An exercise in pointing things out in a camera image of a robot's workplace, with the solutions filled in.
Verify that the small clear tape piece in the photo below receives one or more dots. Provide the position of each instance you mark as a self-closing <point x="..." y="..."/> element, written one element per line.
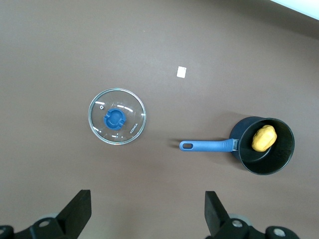
<point x="181" y="72"/>

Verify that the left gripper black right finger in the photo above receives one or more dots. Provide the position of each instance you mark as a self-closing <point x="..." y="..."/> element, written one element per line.
<point x="216" y="219"/>

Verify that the yellow potato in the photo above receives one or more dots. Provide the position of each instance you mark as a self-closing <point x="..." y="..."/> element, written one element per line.
<point x="264" y="138"/>

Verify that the glass lid with blue knob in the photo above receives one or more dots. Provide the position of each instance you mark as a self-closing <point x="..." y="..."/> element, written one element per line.
<point x="114" y="119"/>

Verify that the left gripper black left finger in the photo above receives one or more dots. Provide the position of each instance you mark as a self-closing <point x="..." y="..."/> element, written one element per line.
<point x="73" y="216"/>

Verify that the brown table cover sheet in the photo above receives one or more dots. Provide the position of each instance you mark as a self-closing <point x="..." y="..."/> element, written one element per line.
<point x="74" y="37"/>

